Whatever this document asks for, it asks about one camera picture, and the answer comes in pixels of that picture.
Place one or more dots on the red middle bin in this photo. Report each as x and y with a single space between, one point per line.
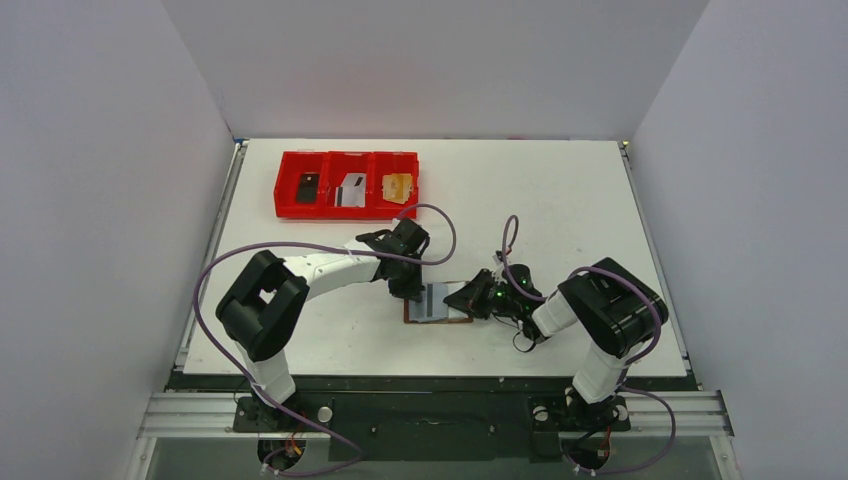
340 164

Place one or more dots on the red left bin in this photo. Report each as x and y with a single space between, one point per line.
292 165

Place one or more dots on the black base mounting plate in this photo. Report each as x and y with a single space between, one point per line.
547 438

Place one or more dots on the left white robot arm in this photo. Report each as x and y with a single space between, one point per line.
261 309

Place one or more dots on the yellow card holder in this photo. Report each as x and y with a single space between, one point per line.
397 187

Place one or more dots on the red right bin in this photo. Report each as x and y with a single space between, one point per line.
382 163

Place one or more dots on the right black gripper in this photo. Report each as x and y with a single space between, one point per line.
477 297

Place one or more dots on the brown leather card holder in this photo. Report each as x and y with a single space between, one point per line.
456 317

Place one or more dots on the aluminium frame rail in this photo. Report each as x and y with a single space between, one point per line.
213 415

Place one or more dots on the red bin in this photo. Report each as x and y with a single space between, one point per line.
292 165
340 164
382 163

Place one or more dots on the black card holder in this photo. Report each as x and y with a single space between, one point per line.
307 188

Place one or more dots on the white card magnetic stripe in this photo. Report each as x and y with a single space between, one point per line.
431 308

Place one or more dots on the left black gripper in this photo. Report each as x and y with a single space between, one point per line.
411 290

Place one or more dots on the white cards in bin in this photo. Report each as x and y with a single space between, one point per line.
351 192

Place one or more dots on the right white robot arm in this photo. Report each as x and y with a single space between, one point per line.
621 314

